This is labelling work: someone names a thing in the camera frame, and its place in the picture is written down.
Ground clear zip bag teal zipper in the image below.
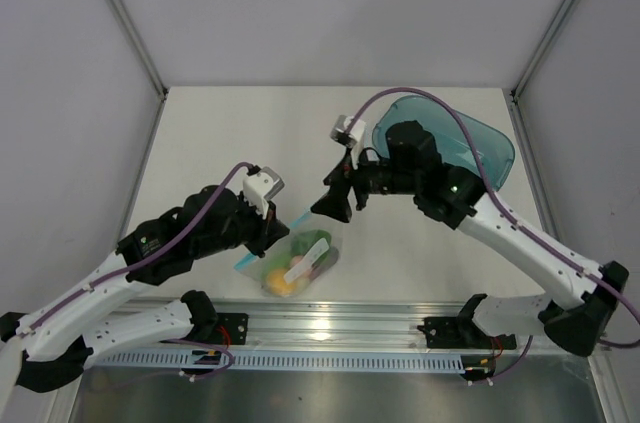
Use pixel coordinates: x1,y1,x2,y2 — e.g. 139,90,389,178
234,211,343,298

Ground white slotted cable duct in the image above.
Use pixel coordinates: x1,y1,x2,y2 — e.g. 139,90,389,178
97,347,465,374

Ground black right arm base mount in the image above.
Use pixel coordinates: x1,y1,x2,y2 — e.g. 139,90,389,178
417,293,517,350

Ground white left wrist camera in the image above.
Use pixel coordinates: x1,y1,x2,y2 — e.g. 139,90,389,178
242,166,285,220

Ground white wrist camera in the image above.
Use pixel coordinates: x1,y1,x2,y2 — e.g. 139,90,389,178
330,115,367,169
242,166,285,220

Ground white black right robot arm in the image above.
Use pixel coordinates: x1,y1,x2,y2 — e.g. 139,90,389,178
311,116,629,357

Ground pink toy egg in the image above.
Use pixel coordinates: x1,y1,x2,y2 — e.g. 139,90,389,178
290,255,307,270

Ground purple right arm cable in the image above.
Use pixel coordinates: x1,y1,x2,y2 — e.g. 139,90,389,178
353,86,640,348

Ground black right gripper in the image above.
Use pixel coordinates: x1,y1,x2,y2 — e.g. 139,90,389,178
312,144,420,223

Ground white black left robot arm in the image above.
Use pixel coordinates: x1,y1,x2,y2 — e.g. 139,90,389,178
1,176,289,398

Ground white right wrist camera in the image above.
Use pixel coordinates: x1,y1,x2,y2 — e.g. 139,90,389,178
330,115,367,169

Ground green toy bell pepper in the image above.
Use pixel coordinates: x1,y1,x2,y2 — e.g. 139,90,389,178
290,229,332,256

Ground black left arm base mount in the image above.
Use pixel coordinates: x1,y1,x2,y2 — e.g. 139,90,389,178
176,290,249,346

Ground teal plastic tray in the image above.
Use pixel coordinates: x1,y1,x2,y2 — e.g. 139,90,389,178
372,95,515,191

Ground green toy lime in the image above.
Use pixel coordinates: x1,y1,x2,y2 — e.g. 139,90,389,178
274,253,292,269

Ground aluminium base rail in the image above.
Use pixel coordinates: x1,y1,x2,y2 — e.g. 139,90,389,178
64,297,616,356

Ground yellow toy lemon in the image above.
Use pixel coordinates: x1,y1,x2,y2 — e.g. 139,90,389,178
264,268,296,297

